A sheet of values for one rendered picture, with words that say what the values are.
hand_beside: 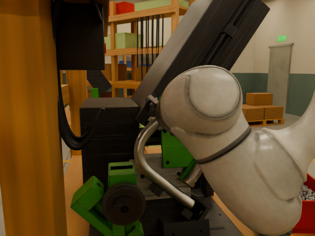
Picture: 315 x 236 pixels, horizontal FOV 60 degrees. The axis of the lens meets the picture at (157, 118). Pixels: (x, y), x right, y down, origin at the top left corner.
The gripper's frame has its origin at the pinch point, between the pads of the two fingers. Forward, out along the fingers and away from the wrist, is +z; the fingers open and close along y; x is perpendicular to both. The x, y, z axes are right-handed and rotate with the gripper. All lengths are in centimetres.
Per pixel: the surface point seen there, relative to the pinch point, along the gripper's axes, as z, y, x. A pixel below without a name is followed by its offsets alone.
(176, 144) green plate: 4.4, -9.2, 0.6
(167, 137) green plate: 4.4, -5.5, 1.0
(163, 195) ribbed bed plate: 5.9, -16.5, 13.6
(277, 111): 539, -241, -328
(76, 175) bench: 56, 6, 34
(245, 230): 1.1, -39.7, 5.0
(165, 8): 231, 69, -146
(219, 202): 17.1, -36.1, 2.6
